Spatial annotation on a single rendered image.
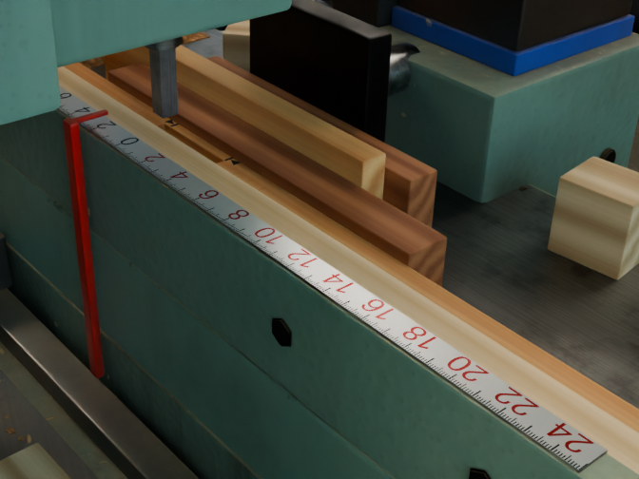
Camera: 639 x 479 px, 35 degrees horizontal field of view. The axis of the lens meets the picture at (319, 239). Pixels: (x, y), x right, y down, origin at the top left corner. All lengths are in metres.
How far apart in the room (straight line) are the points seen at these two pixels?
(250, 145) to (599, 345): 0.18
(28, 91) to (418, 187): 0.17
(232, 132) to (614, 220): 0.18
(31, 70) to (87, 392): 0.21
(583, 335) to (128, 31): 0.23
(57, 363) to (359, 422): 0.23
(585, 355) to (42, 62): 0.24
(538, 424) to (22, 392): 0.33
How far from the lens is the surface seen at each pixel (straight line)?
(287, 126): 0.47
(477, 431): 0.32
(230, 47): 0.65
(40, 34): 0.37
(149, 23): 0.43
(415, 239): 0.41
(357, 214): 0.42
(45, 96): 0.38
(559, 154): 0.57
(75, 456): 0.53
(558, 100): 0.55
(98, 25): 0.42
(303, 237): 0.40
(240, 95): 0.50
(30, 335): 0.58
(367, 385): 0.35
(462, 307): 0.38
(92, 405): 0.53
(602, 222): 0.48
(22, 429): 0.55
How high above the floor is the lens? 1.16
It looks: 32 degrees down
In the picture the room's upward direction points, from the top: 2 degrees clockwise
